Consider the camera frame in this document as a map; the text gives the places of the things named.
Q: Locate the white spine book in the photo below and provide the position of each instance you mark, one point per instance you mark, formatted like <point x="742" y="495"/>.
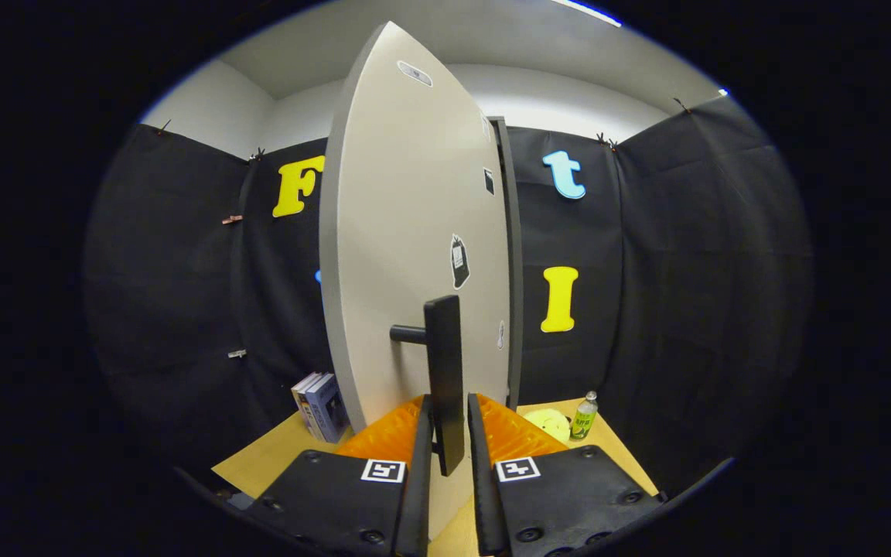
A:
<point x="302" y="394"/>

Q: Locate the pink clothespin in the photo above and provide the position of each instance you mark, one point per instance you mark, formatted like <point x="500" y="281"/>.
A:
<point x="232" y="220"/>

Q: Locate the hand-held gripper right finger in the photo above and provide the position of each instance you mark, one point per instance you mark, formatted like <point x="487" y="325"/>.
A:
<point x="483" y="480"/>

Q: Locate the yellow plush toy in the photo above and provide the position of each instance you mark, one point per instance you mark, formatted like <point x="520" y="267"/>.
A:
<point x="547" y="424"/>

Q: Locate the black binder clip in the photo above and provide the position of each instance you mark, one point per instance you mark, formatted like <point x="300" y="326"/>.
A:
<point x="257" y="154"/>
<point x="607" y="141"/>
<point x="681" y="104"/>
<point x="162" y="126"/>

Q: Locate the black backdrop cloth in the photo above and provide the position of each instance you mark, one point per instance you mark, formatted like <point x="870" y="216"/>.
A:
<point x="685" y="271"/>

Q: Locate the blue cover book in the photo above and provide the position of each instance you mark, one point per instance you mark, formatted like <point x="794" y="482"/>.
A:
<point x="329" y="406"/>

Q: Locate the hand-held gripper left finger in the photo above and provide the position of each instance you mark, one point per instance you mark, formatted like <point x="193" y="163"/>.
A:
<point x="420" y="480"/>

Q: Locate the green drink bottle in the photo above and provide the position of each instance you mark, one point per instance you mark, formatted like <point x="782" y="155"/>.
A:
<point x="585" y="418"/>

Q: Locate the white clothespin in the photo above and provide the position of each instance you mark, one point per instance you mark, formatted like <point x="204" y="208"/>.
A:
<point x="237" y="353"/>

